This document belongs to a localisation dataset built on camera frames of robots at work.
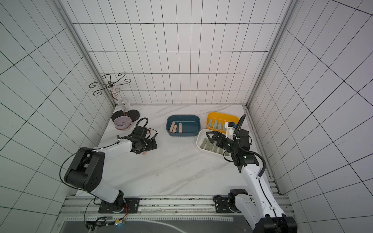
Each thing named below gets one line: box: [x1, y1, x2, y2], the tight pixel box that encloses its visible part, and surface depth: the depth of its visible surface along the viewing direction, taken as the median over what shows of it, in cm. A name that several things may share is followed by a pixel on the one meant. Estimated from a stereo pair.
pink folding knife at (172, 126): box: [169, 121, 176, 133], surface depth 106 cm
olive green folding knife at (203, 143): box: [199, 137, 208, 150], surface depth 98 cm
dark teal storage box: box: [166, 115, 202, 137], surface depth 106 cm
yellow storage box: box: [205, 111, 240, 134], surface depth 109 cm
